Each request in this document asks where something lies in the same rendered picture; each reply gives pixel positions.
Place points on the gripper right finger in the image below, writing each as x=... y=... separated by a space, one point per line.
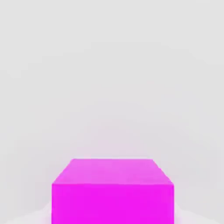
x=181 y=217

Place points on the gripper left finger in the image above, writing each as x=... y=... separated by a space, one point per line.
x=43 y=217

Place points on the small magenta cube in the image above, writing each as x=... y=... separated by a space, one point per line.
x=112 y=201

